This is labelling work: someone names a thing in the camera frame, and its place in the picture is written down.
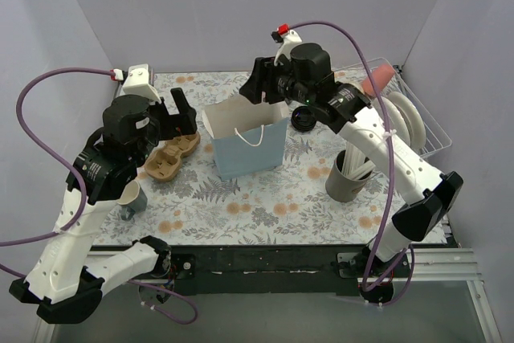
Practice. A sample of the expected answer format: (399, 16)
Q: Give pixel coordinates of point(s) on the brown cardboard cup sleeves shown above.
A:
(164, 163)

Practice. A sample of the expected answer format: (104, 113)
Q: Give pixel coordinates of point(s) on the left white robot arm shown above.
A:
(64, 287)

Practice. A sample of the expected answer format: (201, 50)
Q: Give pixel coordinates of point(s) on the grey cup with straws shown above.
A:
(339, 187)

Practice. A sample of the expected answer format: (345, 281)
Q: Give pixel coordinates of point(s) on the white plate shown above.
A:
(397, 121)
(414, 120)

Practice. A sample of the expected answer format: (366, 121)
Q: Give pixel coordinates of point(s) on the white paper cup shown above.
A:
(132, 201)

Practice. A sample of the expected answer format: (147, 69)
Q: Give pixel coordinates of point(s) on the light blue paper bag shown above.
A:
(246, 137)

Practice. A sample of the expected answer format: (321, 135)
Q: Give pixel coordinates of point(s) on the white wire dish rack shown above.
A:
(436, 137)

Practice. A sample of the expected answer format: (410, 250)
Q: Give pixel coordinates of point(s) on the front white plate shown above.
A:
(397, 121)

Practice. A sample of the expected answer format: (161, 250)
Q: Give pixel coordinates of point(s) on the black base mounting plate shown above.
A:
(255, 269)

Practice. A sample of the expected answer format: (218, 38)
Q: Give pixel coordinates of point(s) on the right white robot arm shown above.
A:
(428, 193)

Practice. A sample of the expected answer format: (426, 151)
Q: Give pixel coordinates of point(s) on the aluminium frame rail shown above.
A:
(441, 299)

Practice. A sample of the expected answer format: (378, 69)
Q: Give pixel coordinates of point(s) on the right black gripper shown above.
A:
(265, 79)

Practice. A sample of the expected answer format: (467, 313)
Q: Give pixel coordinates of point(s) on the floral tablecloth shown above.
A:
(284, 205)

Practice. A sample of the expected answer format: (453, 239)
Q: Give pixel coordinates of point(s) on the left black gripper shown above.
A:
(177, 116)

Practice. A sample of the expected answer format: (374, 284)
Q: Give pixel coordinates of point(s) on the back white plate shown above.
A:
(414, 120)

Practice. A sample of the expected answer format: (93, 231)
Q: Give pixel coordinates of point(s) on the stack of black lids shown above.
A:
(303, 120)

